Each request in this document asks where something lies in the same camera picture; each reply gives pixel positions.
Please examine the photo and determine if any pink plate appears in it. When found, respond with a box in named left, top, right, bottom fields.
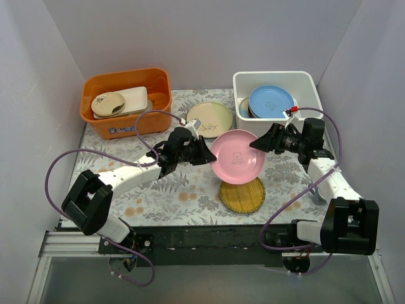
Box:
left=210, top=129, right=265, bottom=185

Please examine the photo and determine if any light blue plate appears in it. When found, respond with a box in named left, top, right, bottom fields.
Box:
left=249, top=85, right=295, bottom=119

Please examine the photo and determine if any cream blue tree plate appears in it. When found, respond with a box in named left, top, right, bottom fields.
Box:
left=239, top=97, right=251, bottom=118

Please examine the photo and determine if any yellow woven plate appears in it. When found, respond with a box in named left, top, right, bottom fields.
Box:
left=219, top=177, right=266, bottom=214

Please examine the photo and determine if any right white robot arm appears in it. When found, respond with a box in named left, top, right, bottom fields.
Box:
left=250, top=118, right=379, bottom=255

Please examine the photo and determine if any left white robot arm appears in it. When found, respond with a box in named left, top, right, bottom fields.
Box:
left=61, top=127, right=216, bottom=253

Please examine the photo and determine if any white plastic bin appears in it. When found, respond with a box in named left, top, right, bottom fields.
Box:
left=233, top=71, right=322, bottom=137

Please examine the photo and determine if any cream green twig plate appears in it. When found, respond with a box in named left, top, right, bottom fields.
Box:
left=186, top=101, right=233, bottom=139

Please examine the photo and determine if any floral patterned table mat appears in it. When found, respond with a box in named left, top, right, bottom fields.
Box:
left=70, top=89, right=328, bottom=227

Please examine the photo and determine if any white rectangular dish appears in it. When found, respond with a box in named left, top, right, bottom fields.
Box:
left=93, top=87, right=153, bottom=120

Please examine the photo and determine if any orange plastic tub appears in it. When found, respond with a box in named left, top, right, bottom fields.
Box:
left=80, top=68, right=172, bottom=139

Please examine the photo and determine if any cream round plate with bird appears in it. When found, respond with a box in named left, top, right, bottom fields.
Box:
left=91, top=92, right=125, bottom=117

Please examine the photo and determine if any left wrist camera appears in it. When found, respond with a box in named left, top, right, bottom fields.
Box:
left=184, top=118, right=201, bottom=139

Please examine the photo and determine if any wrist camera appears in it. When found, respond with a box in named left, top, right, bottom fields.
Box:
left=184, top=118, right=201, bottom=139
left=283, top=106, right=299, bottom=127

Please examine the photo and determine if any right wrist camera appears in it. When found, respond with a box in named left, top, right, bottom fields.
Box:
left=283, top=106, right=299, bottom=127

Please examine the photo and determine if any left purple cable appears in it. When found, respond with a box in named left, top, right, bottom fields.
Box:
left=45, top=110, right=187, bottom=287

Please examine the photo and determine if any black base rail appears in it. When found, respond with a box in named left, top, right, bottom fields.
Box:
left=97, top=221, right=361, bottom=269

